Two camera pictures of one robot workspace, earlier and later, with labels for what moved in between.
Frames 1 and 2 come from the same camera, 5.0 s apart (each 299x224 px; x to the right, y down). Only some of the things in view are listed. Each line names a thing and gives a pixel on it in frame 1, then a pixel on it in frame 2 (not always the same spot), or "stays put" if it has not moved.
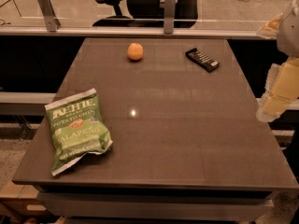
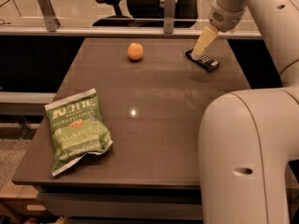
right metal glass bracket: x=169 y=12 stays put
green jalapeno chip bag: x=77 y=129 stays put
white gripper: x=290 y=35 to x=224 y=19
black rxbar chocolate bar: x=204 y=61 stays put
